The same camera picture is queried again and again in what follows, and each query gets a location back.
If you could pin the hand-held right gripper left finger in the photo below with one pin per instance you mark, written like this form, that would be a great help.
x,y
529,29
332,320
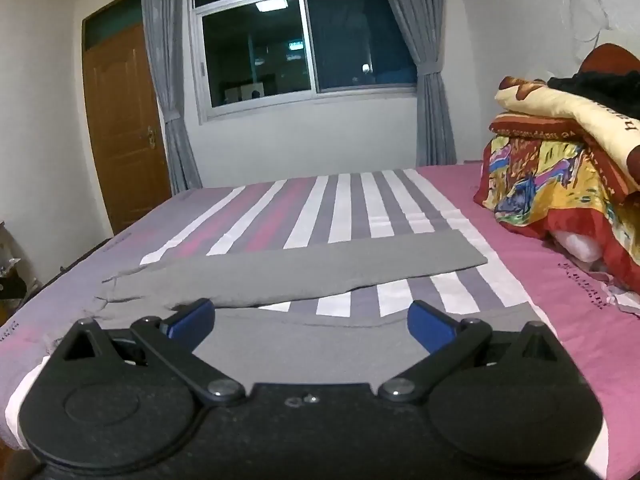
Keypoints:
x,y
192,319

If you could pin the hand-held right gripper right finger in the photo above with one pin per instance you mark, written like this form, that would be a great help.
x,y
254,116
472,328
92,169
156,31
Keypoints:
x,y
429,325

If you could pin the grey knitted glove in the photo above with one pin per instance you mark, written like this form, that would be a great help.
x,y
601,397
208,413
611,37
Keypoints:
x,y
300,270

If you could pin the bed with striped sheet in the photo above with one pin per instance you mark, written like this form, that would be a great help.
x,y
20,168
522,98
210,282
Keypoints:
x,y
525,270

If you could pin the white pillow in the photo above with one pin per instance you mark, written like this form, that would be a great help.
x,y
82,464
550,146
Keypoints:
x,y
582,247

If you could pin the colourful printed blanket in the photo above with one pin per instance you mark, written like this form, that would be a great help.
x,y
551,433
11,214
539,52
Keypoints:
x,y
540,180

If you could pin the clutter beside bed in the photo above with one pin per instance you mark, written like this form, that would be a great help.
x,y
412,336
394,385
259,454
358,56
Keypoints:
x,y
11,270

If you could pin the brown wooden door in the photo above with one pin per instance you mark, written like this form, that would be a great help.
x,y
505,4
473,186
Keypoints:
x,y
122,125

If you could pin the grey curtain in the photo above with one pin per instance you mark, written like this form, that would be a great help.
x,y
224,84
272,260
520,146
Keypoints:
x,y
427,70
167,75

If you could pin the cream printed blanket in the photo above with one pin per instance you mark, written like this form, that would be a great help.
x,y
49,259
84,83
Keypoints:
x,y
570,107

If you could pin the dark cloth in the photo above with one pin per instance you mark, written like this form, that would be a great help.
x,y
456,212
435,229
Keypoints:
x,y
600,87

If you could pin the sliding glass window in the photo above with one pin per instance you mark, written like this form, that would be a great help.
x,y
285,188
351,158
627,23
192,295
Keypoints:
x,y
305,40

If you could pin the red-brown headboard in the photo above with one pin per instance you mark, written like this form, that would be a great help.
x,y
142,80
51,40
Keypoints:
x,y
607,60

